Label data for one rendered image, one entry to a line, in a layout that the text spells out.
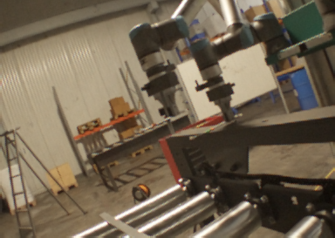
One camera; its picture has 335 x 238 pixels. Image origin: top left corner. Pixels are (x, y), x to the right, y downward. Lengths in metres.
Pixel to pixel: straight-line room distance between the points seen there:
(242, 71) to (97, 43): 7.30
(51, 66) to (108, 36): 2.69
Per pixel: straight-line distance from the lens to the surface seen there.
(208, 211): 1.21
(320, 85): 1.97
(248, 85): 5.72
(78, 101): 10.94
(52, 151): 10.79
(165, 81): 0.97
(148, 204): 1.43
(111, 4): 11.78
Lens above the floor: 1.34
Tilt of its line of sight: level
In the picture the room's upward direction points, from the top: 22 degrees counter-clockwise
